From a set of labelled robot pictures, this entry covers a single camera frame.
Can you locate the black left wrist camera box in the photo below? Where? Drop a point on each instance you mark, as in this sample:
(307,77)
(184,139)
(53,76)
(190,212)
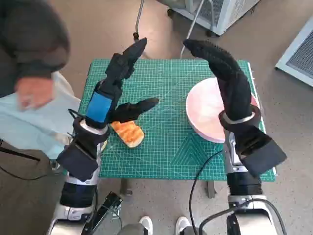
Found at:
(75,161)

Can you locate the white cabinet with grille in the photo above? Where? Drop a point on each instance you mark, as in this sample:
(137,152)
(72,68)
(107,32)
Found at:
(220,12)

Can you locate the black metal frame bar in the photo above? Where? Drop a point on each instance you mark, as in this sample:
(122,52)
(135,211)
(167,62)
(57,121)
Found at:
(107,205)

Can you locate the grey metal chair leg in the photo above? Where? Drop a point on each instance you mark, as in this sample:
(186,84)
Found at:
(195,17)

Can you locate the white framed grille panel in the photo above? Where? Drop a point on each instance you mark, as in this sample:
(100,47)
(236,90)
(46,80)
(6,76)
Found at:
(298,56)

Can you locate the grey table leg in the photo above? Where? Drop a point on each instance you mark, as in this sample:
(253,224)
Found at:
(126,187)
(211,189)

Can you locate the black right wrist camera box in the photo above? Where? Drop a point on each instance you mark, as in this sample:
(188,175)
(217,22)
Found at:
(264,151)

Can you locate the long toasted bread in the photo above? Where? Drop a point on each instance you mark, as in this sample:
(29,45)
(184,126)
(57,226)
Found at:
(129,135)

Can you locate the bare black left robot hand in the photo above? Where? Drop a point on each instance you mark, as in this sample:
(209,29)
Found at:
(101,105)

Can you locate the green cutting mat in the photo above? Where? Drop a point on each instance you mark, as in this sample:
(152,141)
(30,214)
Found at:
(166,98)

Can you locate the pink bowl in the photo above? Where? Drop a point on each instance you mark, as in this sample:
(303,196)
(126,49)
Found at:
(203,107)

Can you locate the round toasted bread bun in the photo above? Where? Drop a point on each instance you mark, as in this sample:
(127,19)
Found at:
(104,145)

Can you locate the person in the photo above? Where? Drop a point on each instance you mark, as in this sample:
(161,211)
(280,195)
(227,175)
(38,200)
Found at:
(29,36)

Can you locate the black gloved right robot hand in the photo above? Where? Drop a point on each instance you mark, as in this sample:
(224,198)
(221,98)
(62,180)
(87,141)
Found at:
(232,80)

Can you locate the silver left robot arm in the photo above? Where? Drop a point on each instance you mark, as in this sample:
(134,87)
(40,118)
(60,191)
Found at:
(75,195)

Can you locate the white shoe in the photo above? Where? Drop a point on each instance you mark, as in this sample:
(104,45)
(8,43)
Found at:
(182,224)
(146,224)

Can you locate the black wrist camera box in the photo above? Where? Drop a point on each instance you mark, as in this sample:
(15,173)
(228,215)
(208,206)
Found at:
(264,151)
(75,161)

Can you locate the person's hand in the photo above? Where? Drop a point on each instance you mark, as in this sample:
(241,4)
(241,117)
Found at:
(34,93)

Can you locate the metal chair leg with caster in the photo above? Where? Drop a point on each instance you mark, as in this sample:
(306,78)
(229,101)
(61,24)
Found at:
(138,14)

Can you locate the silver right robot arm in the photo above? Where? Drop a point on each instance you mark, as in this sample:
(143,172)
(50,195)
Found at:
(244,186)

